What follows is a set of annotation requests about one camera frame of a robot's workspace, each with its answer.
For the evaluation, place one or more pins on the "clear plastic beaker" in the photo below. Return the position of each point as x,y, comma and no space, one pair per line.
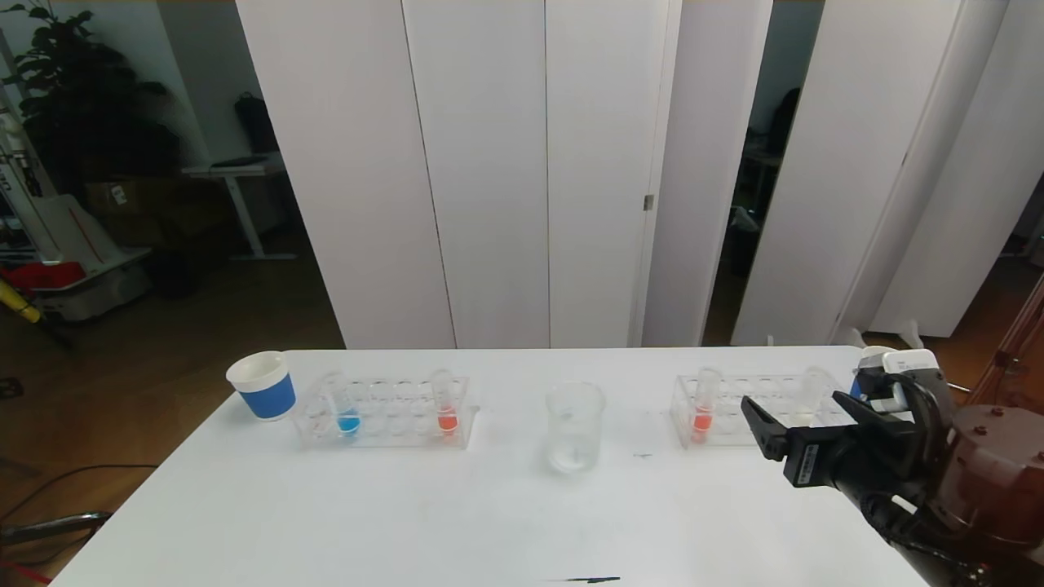
575,452

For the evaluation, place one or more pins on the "white folding partition screen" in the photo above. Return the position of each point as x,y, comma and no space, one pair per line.
848,163
489,163

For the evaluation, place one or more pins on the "black bag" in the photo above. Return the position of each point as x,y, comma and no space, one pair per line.
257,126

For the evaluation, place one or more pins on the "white machine base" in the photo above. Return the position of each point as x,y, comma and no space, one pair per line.
73,232

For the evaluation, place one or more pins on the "pale yellow pigment test tube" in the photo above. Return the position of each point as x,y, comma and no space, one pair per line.
811,387

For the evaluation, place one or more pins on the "white office desk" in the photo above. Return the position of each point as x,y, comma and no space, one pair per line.
236,171

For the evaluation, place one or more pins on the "blue pigment test tube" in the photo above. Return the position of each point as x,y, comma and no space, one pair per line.
348,424

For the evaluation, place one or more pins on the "blue sleeved white paper cup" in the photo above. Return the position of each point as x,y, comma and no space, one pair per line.
269,399
873,355

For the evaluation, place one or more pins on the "brown cardboard box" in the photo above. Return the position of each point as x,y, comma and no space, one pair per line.
134,200

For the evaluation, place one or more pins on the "red pigment test tube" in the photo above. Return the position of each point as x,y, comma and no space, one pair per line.
447,421
701,424

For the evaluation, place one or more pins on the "dark green potted plant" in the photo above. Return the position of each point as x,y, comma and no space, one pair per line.
81,98

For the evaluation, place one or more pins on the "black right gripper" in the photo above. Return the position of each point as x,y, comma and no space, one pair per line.
809,461

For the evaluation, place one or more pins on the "reddish brown metal stand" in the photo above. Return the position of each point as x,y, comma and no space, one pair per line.
1024,359

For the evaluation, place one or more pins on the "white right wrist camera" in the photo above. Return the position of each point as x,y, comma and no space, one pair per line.
913,363

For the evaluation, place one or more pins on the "white upright machine column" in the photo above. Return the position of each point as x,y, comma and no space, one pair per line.
12,139

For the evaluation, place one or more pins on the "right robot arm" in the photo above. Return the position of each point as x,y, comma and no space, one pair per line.
995,473

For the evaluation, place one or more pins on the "clear acrylic test tube rack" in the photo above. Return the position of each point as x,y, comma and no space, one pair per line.
391,425
726,391

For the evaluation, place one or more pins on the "yellow tool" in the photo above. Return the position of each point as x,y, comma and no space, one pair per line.
20,306

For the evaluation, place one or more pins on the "grey metal floor bar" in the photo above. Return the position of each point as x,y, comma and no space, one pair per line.
57,527

